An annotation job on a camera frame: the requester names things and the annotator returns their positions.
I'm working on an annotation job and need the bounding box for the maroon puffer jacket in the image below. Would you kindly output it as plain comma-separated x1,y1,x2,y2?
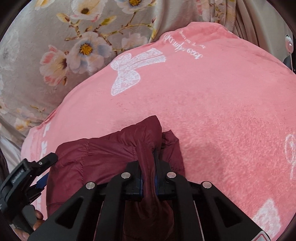
46,116,185,240

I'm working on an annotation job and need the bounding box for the person's left hand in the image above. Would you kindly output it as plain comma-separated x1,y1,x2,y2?
14,210,45,241

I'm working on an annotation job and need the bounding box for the pink fleece blanket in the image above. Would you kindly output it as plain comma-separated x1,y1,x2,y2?
21,22,295,240

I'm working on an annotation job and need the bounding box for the grey floral quilt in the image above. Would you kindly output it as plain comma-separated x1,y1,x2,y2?
0,0,239,167

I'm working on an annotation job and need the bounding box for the beige satin curtain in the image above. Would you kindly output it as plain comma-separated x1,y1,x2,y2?
233,0,293,62

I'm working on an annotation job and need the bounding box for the white cord with switch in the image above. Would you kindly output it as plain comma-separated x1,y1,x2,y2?
284,34,295,72

